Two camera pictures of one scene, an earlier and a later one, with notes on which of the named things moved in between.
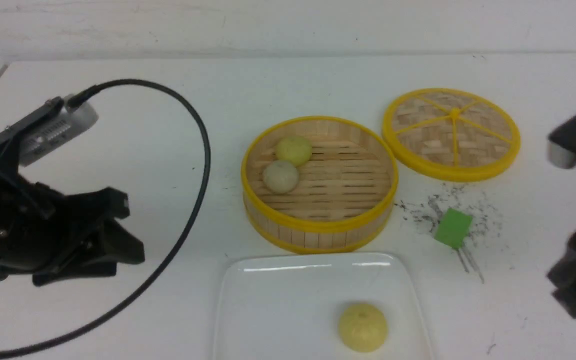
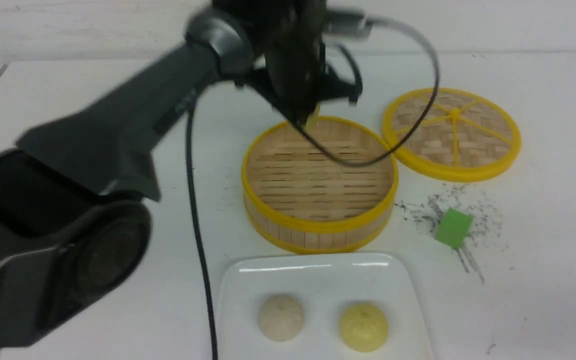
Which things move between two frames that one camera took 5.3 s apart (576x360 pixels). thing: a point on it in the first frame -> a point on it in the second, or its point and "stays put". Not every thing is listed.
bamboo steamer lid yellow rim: x=452 y=134 stays put
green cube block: x=454 y=226 stays put
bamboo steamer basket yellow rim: x=344 y=196 stays put
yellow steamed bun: x=363 y=327 stays put
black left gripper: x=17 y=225 -> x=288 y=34
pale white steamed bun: x=280 y=177 -> x=281 y=318
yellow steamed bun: x=294 y=149 -> x=310 y=126
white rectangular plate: x=288 y=306 stays put
